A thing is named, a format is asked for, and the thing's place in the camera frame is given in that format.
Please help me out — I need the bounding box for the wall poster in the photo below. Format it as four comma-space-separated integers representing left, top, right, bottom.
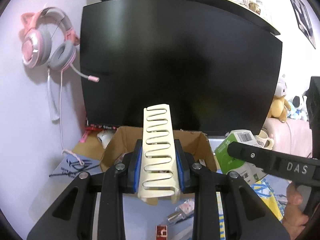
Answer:
290, 0, 316, 49

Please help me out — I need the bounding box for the yellow blue 404 towel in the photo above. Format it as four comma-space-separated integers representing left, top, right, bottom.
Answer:
216, 179, 284, 239

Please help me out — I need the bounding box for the small clear packet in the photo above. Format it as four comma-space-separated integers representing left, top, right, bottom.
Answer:
165, 198, 195, 225

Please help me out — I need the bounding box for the pink pen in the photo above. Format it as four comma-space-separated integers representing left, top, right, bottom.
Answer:
79, 131, 90, 143

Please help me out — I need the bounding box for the cream cartoon mug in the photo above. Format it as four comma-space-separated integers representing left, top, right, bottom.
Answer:
254, 130, 274, 150

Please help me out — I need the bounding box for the person's right hand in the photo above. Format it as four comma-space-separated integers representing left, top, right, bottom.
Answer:
282, 183, 309, 240

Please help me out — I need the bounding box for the cream slotted plastic holder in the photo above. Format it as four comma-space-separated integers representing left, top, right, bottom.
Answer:
137, 104, 181, 205

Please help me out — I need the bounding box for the light blue desk mat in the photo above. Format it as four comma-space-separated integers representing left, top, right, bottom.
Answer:
32, 154, 288, 240

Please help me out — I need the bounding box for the black cable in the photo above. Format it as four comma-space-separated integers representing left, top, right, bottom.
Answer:
48, 163, 102, 178

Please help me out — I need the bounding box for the black curved monitor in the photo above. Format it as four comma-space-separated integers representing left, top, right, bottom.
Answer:
80, 0, 282, 135

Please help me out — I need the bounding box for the red crane-pattern box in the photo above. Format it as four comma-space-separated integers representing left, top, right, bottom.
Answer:
155, 225, 168, 240

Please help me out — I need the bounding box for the pink cat-ear headset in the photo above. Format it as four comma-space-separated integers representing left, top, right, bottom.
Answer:
20, 6, 100, 167

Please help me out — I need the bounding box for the green white medicine box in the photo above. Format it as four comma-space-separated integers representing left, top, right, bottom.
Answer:
215, 129, 266, 185

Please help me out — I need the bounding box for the Cubone plush toy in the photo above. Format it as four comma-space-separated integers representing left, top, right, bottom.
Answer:
267, 75, 291, 123

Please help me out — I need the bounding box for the white computer mouse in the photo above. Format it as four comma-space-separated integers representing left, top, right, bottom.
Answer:
97, 130, 115, 149

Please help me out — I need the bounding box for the brown cardboard box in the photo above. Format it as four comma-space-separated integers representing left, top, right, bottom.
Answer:
100, 126, 218, 173

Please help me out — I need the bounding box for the pink sofa blanket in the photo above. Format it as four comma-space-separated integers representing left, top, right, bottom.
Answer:
263, 118, 312, 158

